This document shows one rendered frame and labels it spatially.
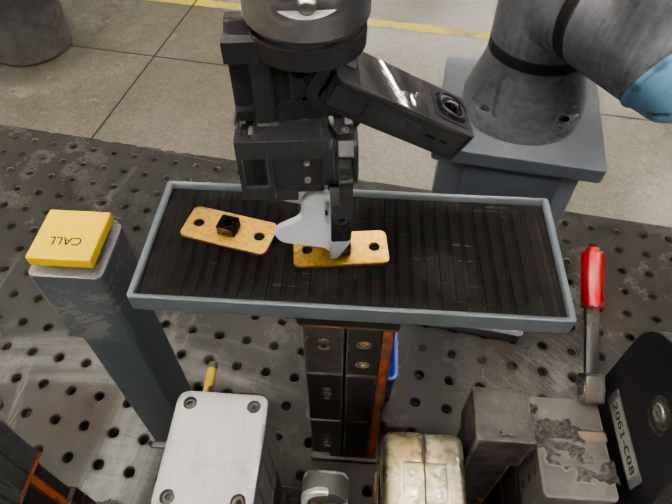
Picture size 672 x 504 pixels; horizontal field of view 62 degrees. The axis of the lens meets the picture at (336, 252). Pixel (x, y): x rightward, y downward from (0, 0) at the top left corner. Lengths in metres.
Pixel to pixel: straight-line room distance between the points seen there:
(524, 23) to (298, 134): 0.36
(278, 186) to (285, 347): 0.60
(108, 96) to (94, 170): 1.52
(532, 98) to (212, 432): 0.50
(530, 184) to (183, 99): 2.16
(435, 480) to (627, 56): 0.40
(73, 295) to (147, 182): 0.73
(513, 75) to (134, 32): 2.76
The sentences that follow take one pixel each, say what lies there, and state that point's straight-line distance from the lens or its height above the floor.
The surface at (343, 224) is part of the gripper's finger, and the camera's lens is 0.40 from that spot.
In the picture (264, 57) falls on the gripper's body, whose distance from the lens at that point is 0.34.
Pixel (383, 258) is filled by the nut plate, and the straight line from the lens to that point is 0.49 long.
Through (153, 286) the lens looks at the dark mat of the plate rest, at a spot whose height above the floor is 1.16.
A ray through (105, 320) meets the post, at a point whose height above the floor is 1.07.
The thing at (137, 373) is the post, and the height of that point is 0.94.
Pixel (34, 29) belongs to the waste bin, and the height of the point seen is 0.17.
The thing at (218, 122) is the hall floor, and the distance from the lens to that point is 2.56.
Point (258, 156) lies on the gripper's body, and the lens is 0.37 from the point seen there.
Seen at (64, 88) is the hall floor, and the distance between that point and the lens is 2.99.
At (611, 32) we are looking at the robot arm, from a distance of 0.59.
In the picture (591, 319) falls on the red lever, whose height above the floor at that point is 1.12.
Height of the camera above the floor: 1.55
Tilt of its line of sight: 51 degrees down
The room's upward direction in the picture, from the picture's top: straight up
